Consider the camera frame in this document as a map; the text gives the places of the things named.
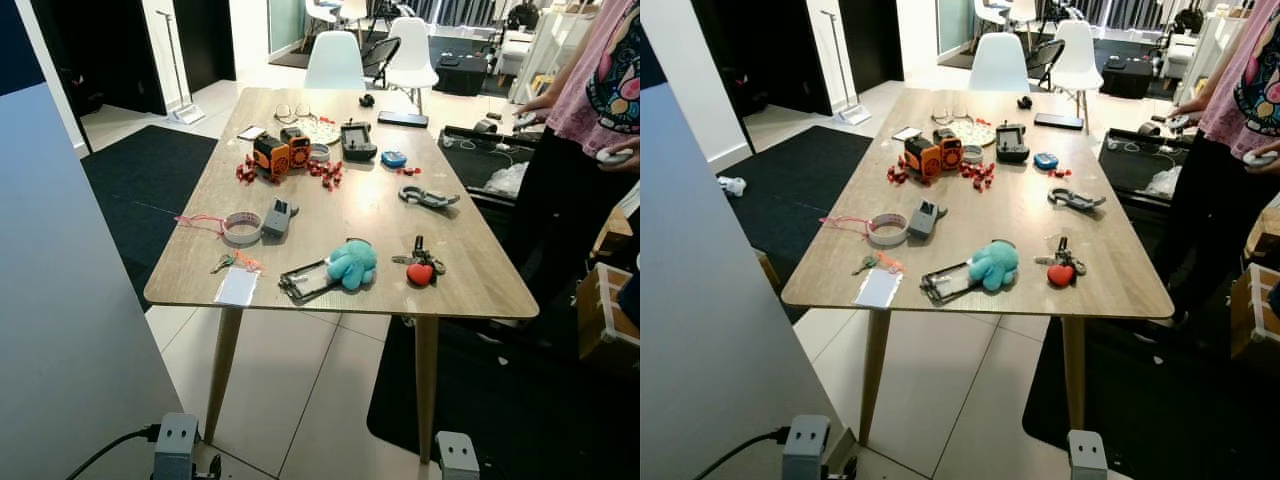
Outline black framed badge holder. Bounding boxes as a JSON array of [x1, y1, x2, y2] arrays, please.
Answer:
[[279, 260, 341, 304], [920, 262, 979, 306]]

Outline white partition board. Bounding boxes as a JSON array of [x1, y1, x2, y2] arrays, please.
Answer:
[[0, 80, 186, 480], [640, 85, 841, 480]]

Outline large clear tape roll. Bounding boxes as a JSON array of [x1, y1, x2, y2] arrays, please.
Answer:
[[221, 212, 264, 246], [866, 213, 909, 247]]

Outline teal octopus plush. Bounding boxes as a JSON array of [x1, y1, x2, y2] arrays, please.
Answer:
[[327, 238, 379, 291], [967, 240, 1020, 292]]

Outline black floor rug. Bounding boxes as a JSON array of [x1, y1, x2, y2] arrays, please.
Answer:
[[80, 125, 219, 306], [367, 320, 641, 480], [1022, 320, 1280, 480], [718, 125, 876, 321]]

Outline grey handheld device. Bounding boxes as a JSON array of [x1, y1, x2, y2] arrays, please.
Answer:
[[908, 199, 947, 239], [262, 198, 299, 238]]

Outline wooden crate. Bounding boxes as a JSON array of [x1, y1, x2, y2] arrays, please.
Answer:
[[578, 262, 641, 373], [1230, 262, 1280, 373]]

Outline light wooden table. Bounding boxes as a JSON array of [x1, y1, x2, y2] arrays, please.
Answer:
[[781, 87, 1176, 448], [145, 87, 541, 466]]

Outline orange and black radio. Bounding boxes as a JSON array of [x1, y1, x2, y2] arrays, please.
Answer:
[[904, 128, 963, 182], [253, 127, 312, 182]]

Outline grey metal carabiner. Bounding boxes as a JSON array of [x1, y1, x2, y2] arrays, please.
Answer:
[[398, 184, 461, 211], [1048, 187, 1108, 213]]

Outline white floor stand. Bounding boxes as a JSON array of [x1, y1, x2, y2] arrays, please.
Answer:
[[155, 10, 206, 126], [820, 10, 873, 126]]

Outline black remote controller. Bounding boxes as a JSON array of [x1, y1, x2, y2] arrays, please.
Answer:
[[340, 120, 379, 163], [995, 122, 1032, 164]]

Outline patterned white plate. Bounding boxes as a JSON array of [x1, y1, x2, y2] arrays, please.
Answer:
[[300, 117, 343, 146], [955, 118, 997, 148]]

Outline open black suitcase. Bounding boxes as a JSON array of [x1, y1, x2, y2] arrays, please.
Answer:
[[440, 125, 546, 201], [1098, 128, 1201, 201]]

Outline white plastic bag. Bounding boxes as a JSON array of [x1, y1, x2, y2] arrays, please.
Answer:
[[485, 162, 529, 196], [1145, 165, 1186, 198]]

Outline white shell chair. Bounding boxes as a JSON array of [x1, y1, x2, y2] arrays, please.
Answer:
[[968, 32, 1031, 93], [385, 17, 439, 113], [305, 30, 366, 91], [1050, 20, 1104, 123]]

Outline wide black door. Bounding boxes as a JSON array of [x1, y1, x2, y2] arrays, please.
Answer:
[[30, 0, 166, 116], [690, 0, 831, 116]]

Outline narrow black door panel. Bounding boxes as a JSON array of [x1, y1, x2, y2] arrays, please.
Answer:
[[170, 0, 237, 93], [838, 0, 904, 93]]

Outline black folding chair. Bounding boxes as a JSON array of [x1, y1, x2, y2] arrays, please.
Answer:
[[1026, 38, 1067, 91], [362, 37, 402, 89]]

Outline person in pink top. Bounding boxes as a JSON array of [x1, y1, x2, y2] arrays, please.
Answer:
[[1150, 0, 1280, 326], [505, 0, 641, 306]]

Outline black ottoman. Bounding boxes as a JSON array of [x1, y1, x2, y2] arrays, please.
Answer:
[[433, 52, 489, 97], [1100, 55, 1154, 99]]

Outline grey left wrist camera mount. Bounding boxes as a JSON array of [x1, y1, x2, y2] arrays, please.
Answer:
[[153, 413, 201, 480], [782, 415, 831, 480]]

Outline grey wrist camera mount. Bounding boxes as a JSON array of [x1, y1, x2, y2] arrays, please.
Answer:
[[153, 413, 201, 480], [435, 431, 481, 480], [782, 415, 831, 480], [1067, 430, 1109, 480]]

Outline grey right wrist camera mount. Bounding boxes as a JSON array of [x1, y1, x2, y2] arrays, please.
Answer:
[[435, 431, 481, 480], [1067, 430, 1109, 480]]

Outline pink string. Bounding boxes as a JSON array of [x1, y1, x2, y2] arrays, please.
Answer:
[[819, 215, 871, 239], [175, 213, 227, 237]]

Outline red heart keychain with keys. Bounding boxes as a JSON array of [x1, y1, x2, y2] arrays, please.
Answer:
[[1035, 237, 1088, 289], [392, 236, 447, 288]]

